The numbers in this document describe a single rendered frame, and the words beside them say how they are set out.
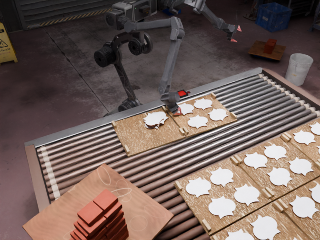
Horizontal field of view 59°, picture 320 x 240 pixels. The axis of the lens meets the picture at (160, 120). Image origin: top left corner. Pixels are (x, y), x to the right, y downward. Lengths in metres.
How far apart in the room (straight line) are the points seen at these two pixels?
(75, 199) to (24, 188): 1.60
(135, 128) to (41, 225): 0.87
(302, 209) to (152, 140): 0.95
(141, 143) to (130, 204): 0.53
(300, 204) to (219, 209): 0.43
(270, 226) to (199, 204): 0.36
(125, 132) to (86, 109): 1.86
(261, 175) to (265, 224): 0.32
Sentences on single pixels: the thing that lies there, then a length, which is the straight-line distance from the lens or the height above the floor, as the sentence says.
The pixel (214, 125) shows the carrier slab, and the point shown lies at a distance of 2.02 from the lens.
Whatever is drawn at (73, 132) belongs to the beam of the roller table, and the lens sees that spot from 2.06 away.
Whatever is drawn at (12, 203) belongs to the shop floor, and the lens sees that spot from 3.02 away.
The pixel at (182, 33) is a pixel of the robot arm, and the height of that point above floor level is 1.49.
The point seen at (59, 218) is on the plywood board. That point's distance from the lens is 1.49.
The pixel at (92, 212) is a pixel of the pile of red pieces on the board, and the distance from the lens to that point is 1.12.
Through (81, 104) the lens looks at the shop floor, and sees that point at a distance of 3.87.
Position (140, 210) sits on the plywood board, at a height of 1.04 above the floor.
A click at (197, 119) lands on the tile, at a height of 0.95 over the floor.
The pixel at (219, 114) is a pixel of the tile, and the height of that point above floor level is 0.95.
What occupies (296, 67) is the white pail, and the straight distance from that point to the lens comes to 4.32.
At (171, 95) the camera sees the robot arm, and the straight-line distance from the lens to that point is 1.92.
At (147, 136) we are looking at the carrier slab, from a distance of 1.91.
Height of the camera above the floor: 2.26
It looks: 41 degrees down
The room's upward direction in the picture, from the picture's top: 1 degrees counter-clockwise
